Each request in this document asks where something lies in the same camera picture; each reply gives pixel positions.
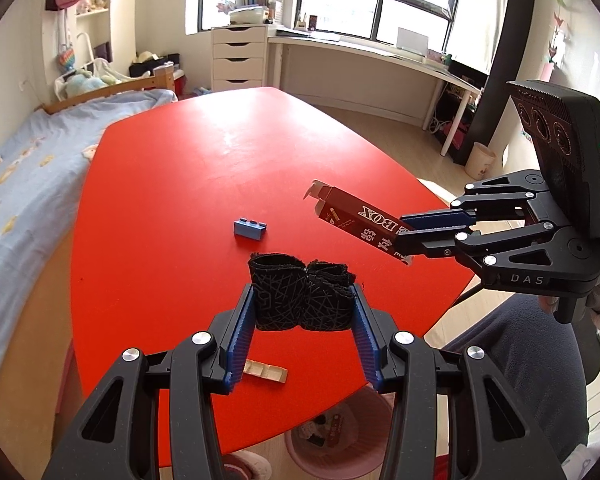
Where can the tall black panel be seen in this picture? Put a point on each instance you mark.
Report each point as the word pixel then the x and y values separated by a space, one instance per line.
pixel 510 60

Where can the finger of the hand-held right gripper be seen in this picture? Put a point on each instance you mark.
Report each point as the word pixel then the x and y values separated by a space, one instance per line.
pixel 435 219
pixel 425 246

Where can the black patterned cloth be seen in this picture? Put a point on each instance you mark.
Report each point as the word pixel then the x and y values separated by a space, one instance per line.
pixel 280 295

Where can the small blue plastic block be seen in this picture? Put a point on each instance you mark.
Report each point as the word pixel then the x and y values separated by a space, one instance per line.
pixel 250 227

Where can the white drawer unit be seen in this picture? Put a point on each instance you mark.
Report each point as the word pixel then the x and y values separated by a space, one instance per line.
pixel 239 57

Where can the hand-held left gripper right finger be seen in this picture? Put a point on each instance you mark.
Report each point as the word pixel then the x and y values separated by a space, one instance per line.
pixel 367 340

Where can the white slipper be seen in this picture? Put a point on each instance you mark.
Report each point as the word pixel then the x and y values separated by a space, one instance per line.
pixel 247 466

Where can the person's right leg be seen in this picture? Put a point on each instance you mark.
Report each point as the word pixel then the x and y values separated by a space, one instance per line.
pixel 505 360

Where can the blue printed bedsheet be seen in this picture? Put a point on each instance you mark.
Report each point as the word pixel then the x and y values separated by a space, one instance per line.
pixel 25 185

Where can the red cooler box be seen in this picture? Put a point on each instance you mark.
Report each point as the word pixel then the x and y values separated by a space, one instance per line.
pixel 180 84

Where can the white curved rack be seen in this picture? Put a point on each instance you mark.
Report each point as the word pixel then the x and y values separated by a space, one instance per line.
pixel 100 67

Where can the rainbow hanging bag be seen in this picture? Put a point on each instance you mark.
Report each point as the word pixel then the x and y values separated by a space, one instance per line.
pixel 66 60

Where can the notched wooden piece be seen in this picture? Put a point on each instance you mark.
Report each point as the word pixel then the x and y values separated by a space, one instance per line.
pixel 265 372

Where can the paper crane garland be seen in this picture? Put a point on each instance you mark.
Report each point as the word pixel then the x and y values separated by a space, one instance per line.
pixel 560 10

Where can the white curved desk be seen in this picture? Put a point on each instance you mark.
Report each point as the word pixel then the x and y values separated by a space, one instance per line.
pixel 360 52

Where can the white standing card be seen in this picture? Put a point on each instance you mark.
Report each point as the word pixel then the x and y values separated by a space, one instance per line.
pixel 412 40

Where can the pink round trash bin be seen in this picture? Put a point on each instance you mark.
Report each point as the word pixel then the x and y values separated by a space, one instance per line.
pixel 310 460

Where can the teal plush toy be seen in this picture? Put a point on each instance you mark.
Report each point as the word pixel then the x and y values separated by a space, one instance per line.
pixel 82 85

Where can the white wall shelf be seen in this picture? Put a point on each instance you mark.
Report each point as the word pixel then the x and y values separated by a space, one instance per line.
pixel 92 10

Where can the white wastebasket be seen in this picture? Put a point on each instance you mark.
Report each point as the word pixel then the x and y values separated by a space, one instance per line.
pixel 480 160

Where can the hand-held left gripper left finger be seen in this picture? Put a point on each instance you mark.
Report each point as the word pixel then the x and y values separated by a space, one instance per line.
pixel 240 340

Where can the black bin with hat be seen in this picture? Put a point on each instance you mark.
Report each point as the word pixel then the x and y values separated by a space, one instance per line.
pixel 152 64

